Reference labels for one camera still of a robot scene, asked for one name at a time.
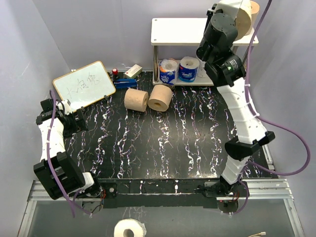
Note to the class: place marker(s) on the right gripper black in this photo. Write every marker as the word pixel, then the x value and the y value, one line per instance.
pixel 210 14

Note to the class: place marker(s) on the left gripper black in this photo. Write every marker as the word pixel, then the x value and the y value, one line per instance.
pixel 79 125

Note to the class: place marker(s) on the blue Tempo roll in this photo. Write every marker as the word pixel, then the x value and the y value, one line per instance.
pixel 188 69

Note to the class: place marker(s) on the brown roll front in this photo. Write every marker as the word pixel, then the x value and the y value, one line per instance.
pixel 243 19
pixel 255 8

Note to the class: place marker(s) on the brown roll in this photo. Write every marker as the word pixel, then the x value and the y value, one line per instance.
pixel 136 100
pixel 160 98
pixel 243 19
pixel 255 8

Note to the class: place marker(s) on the light blue roll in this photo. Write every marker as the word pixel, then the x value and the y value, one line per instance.
pixel 168 71

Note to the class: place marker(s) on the white patterned paper roll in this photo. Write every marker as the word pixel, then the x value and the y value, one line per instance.
pixel 201 71

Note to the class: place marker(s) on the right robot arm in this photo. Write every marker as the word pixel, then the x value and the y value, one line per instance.
pixel 227 72

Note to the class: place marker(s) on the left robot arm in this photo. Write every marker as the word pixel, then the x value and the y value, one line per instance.
pixel 53 132

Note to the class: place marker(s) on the white two-tier shelf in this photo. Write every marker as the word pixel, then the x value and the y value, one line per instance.
pixel 176 37

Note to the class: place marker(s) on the blue stapler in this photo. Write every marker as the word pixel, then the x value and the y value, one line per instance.
pixel 125 83

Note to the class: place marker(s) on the red emergency stop button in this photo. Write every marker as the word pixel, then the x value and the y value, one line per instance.
pixel 115 72

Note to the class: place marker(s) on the white green small box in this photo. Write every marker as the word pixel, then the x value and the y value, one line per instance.
pixel 133 72

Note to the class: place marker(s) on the white roll on floor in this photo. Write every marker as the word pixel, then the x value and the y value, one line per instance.
pixel 130 228

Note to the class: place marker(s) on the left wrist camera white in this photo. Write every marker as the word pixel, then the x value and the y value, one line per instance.
pixel 64 106

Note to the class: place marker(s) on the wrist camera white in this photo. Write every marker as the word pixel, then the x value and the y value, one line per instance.
pixel 64 106
pixel 228 7

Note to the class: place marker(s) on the small whiteboard wooden frame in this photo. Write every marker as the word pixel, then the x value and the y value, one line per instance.
pixel 85 86

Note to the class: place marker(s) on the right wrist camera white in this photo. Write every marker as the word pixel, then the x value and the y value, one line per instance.
pixel 228 7

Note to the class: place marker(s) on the aluminium rail frame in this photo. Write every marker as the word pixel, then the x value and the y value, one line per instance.
pixel 151 164

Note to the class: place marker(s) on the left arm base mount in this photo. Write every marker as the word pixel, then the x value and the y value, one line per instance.
pixel 102 190

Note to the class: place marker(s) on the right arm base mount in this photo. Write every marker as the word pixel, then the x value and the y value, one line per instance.
pixel 214 191

